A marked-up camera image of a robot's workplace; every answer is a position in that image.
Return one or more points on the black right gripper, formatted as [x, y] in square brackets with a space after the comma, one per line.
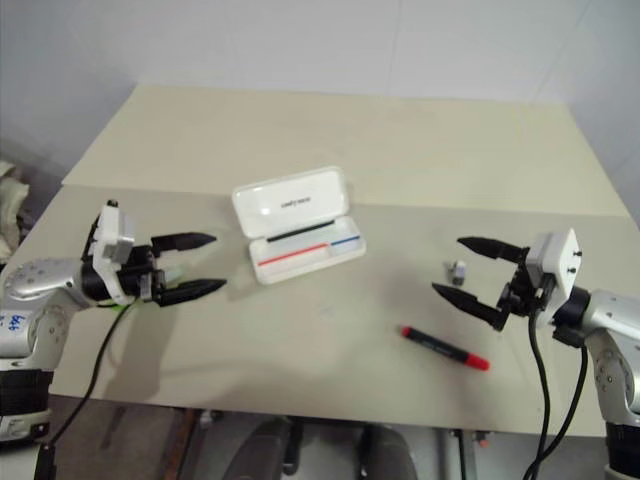
[525, 295]

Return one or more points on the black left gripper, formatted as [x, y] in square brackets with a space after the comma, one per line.
[140, 277]

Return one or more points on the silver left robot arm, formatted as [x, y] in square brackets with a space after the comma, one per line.
[35, 280]

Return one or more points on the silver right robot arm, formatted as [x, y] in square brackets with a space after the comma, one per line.
[612, 325]

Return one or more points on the white open pencil case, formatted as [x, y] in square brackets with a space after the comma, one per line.
[295, 200]

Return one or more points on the red and black marker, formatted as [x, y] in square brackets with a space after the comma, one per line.
[440, 346]

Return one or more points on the thin black pen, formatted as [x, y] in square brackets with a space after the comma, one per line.
[300, 231]

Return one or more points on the grey metal table leg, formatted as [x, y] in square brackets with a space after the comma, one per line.
[450, 455]

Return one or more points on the beige crumpled cloth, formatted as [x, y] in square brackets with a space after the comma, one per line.
[10, 200]

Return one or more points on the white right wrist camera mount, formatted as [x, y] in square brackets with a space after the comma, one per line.
[562, 265]

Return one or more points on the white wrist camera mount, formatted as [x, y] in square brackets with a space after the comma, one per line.
[562, 265]
[112, 235]

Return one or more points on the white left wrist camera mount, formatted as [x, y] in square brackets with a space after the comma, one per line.
[112, 235]

